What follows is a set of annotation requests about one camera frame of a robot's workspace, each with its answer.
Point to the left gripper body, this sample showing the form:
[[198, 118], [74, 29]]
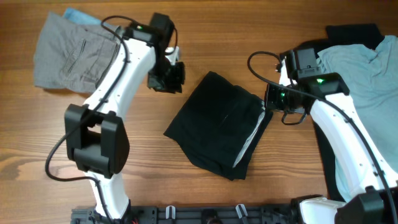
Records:
[[167, 76]]

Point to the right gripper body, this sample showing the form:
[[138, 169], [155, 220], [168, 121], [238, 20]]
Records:
[[280, 99]]

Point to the black shorts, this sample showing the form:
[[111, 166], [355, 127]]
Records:
[[219, 127]]

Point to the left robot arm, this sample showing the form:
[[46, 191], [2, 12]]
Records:
[[96, 137]]

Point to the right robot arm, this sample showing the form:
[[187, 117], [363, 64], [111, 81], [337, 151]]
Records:
[[371, 182]]

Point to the black garment under pile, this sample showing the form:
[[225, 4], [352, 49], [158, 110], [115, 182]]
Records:
[[366, 34]]

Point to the light teal t-shirt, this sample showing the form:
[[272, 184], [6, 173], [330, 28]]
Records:
[[371, 76]]

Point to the folded grey shorts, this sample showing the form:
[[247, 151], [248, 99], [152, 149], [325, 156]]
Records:
[[73, 56]]

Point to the light blue folded garment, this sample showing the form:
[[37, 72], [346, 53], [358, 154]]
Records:
[[78, 17]]

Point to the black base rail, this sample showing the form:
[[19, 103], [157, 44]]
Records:
[[266, 214]]

